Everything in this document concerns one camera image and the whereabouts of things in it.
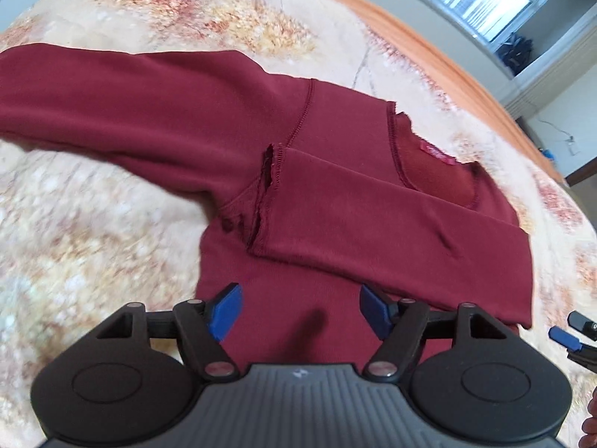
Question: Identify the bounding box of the person's right hand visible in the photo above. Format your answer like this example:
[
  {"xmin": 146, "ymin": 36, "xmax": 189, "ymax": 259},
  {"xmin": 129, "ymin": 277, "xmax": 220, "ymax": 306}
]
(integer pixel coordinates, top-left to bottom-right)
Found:
[{"xmin": 580, "ymin": 394, "xmax": 597, "ymax": 448}]

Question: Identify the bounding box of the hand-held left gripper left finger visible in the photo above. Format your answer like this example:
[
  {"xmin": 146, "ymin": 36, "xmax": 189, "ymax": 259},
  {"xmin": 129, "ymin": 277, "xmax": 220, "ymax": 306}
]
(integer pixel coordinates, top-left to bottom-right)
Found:
[{"xmin": 96, "ymin": 283, "xmax": 244, "ymax": 380}]

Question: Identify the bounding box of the floral beige blanket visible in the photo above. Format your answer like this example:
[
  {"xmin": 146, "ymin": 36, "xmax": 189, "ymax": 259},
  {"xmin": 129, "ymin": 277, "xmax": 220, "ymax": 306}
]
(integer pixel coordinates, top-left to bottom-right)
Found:
[{"xmin": 0, "ymin": 0, "xmax": 597, "ymax": 448}]

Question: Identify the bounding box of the orange bed sheet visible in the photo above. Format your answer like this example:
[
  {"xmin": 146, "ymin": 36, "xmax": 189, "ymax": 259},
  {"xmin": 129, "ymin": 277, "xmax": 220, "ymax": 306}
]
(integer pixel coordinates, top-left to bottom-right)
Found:
[{"xmin": 274, "ymin": 0, "xmax": 568, "ymax": 188}]

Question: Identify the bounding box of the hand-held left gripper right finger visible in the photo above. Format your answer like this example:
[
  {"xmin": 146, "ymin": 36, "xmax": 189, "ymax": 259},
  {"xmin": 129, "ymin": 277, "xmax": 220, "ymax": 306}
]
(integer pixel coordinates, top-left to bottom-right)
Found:
[{"xmin": 359, "ymin": 284, "xmax": 515, "ymax": 382}]

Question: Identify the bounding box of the dark red sweater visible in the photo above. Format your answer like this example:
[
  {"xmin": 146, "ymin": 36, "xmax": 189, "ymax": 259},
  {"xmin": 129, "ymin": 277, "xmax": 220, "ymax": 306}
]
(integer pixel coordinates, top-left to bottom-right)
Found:
[{"xmin": 0, "ymin": 43, "xmax": 535, "ymax": 370}]

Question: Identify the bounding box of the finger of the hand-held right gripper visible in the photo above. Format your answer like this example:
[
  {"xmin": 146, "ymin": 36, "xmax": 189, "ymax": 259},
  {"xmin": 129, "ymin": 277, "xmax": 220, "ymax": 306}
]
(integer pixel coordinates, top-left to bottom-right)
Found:
[
  {"xmin": 567, "ymin": 311, "xmax": 597, "ymax": 341},
  {"xmin": 548, "ymin": 326, "xmax": 597, "ymax": 374}
]

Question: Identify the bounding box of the dark bag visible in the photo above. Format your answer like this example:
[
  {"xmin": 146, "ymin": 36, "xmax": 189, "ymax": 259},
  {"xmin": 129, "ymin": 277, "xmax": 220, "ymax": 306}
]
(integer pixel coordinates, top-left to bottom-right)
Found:
[{"xmin": 496, "ymin": 32, "xmax": 533, "ymax": 76}]

